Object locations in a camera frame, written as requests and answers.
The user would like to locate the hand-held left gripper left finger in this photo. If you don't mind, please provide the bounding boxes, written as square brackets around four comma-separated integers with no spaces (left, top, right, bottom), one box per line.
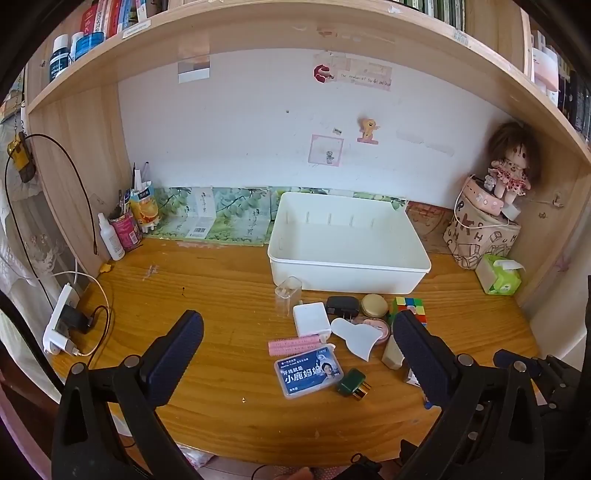
[52,310,205,480]

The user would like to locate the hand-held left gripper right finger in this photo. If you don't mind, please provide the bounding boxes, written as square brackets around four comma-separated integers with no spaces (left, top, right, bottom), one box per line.
[392,309,546,480]

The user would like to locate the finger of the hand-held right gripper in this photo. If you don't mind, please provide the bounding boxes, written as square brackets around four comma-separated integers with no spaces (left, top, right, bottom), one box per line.
[493,350,543,377]

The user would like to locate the beige case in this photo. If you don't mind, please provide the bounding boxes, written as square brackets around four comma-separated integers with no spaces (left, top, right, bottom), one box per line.
[381,334,406,369]

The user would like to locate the pink correction tape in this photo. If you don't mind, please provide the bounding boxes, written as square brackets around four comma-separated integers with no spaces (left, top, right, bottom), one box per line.
[358,317,390,347]

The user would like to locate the multicoloured puzzle cube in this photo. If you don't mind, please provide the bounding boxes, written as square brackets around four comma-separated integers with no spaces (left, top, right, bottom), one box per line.
[391,297,428,329]

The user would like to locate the white plastic scraper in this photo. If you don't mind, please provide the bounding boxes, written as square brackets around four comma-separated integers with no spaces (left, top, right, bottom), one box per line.
[331,318,380,362]

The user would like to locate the blue label floss box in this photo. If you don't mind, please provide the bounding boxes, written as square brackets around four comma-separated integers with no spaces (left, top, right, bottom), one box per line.
[274,343,345,400]

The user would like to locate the white charger cube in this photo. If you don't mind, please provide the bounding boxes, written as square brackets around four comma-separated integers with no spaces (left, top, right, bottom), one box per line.
[293,302,334,338]

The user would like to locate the clear plastic box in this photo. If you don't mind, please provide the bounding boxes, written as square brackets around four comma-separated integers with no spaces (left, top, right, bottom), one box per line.
[275,276,304,319]

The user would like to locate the white plastic storage bin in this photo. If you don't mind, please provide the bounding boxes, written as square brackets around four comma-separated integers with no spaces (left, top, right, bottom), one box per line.
[267,191,432,295]

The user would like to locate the gold round compact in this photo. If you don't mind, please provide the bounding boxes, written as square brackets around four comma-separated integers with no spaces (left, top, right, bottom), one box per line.
[361,294,392,319]

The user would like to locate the green tissue pack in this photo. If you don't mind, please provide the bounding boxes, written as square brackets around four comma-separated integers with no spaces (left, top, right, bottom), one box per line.
[475,253,527,296]

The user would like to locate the black power adapter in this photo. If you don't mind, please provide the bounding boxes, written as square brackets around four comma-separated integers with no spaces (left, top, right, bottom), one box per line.
[326,295,360,320]

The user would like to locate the black plug charger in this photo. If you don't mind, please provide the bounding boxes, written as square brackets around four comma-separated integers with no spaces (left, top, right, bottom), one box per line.
[59,306,93,334]

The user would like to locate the pink hair roller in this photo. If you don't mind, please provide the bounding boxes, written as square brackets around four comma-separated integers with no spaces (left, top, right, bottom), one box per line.
[268,335,330,357]

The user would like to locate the white power strip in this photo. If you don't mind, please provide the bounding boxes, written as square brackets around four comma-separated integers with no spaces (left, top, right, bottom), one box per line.
[42,283,82,356]

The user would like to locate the brown patterned paper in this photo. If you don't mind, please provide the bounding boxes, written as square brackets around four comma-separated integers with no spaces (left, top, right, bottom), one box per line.
[406,200,456,255]

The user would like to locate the pink can pen holder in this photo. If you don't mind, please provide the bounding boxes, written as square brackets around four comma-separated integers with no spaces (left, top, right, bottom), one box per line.
[109,214,143,253]

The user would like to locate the white spray bottle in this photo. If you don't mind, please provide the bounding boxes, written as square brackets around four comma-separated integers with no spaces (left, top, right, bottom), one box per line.
[96,213,126,262]

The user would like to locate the orange juice carton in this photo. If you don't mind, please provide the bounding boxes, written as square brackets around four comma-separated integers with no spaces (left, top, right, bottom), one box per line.
[129,182,160,232]

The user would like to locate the green leaf printed paper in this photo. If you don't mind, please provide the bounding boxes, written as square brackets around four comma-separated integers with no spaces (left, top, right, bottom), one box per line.
[142,186,408,246]

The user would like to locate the pink round box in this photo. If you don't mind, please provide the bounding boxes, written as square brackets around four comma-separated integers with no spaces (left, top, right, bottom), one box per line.
[462,174,509,216]

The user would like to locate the brown-haired doll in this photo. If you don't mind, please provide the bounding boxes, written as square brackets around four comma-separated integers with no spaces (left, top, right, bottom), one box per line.
[484,121,542,205]

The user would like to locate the pink sticky note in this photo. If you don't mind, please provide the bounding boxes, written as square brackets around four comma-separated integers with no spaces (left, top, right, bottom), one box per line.
[308,134,345,167]

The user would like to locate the yellow pony sticker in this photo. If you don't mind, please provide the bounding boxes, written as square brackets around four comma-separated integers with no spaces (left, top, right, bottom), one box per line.
[356,117,383,145]

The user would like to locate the taped paper label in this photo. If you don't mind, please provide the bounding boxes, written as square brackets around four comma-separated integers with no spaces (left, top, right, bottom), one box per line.
[334,57,393,92]

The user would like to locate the grey tape strip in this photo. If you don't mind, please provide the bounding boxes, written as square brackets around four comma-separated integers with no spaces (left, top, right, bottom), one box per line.
[177,55,211,84]

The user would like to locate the dark bottle with white cap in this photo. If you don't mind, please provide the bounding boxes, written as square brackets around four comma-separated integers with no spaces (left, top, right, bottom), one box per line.
[48,34,71,84]

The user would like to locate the blue labelled bottle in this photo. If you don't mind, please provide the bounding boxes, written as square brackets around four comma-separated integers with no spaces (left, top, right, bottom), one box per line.
[69,31,105,64]

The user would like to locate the row of books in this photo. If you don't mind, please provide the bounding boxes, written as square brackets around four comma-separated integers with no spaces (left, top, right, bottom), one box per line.
[80,0,153,40]

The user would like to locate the wooden bookshelf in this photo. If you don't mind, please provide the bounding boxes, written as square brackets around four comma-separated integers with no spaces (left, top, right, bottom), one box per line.
[23,0,591,319]

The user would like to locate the white charging cable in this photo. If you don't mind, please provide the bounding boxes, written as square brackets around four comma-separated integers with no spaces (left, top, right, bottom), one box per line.
[51,258,114,358]

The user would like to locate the black cable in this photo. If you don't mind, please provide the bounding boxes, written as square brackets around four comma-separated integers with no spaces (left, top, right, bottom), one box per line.
[4,133,114,340]

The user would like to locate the yellow hanging keychain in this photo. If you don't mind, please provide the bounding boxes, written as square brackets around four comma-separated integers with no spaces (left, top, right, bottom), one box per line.
[6,131,36,184]

